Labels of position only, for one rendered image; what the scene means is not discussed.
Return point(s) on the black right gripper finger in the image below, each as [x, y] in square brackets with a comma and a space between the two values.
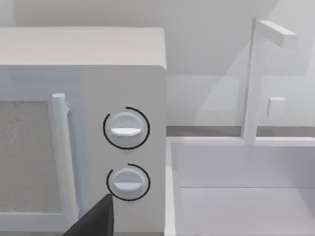
[97, 219]

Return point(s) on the small white microwave knob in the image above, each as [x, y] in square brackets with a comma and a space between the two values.
[128, 183]

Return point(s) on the microwave door with grey window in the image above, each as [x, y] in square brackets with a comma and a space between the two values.
[27, 157]

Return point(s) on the large white microwave knob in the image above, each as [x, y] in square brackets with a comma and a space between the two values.
[126, 127]

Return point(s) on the pale microwave oven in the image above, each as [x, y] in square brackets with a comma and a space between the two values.
[137, 81]

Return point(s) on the white sink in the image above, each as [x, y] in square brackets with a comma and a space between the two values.
[241, 186]

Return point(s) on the tall white tap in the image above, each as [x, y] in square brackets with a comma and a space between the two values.
[253, 86]

